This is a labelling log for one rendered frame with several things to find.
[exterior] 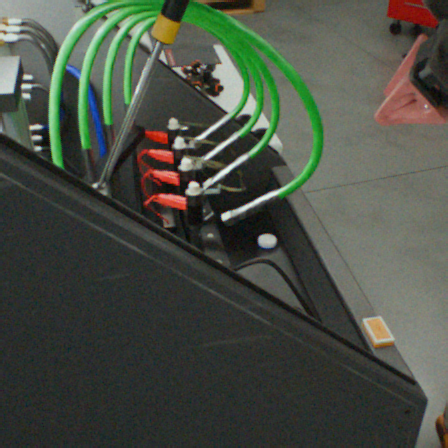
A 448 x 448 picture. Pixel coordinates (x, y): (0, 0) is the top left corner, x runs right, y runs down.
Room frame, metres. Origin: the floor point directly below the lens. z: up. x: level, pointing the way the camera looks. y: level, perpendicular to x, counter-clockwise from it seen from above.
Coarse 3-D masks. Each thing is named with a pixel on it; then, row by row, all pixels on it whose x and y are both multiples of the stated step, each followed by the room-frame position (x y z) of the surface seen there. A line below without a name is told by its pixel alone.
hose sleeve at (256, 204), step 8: (272, 192) 0.71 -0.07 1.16; (256, 200) 0.72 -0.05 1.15; (264, 200) 0.71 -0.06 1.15; (272, 200) 0.70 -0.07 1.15; (280, 200) 0.71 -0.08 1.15; (240, 208) 0.72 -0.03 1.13; (248, 208) 0.71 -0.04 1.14; (256, 208) 0.71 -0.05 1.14; (264, 208) 0.71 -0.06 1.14; (232, 216) 0.72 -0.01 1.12; (240, 216) 0.71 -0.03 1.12; (248, 216) 0.71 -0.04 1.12
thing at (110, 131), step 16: (144, 16) 0.95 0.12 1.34; (128, 32) 0.95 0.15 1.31; (112, 48) 0.94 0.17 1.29; (240, 48) 0.98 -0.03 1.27; (112, 64) 0.94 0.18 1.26; (256, 80) 0.99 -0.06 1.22; (256, 112) 0.99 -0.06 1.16; (112, 128) 0.94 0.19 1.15; (112, 144) 0.94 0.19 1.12; (224, 144) 0.98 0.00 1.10
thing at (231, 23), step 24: (120, 0) 0.74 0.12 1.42; (144, 0) 0.74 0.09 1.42; (192, 0) 0.73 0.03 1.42; (240, 24) 0.72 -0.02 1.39; (72, 48) 0.76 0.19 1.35; (264, 48) 0.71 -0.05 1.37; (288, 72) 0.70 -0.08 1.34; (312, 120) 0.70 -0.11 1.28; (312, 168) 0.70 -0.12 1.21; (288, 192) 0.70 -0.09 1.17
